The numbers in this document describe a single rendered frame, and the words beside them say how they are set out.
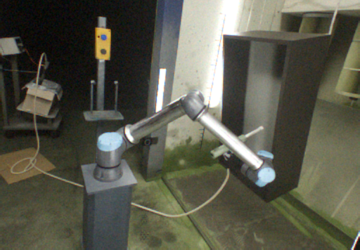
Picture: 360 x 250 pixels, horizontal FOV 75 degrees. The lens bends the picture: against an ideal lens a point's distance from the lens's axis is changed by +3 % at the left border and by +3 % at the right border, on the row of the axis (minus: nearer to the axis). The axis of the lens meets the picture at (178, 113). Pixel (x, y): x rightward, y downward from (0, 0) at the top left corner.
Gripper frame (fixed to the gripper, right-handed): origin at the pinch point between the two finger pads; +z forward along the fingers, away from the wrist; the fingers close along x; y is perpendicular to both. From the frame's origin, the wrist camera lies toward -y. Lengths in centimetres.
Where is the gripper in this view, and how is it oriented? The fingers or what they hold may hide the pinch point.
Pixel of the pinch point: (225, 149)
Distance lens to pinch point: 176.9
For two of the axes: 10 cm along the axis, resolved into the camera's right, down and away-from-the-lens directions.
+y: 2.0, 8.4, 5.1
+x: 8.4, -4.2, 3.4
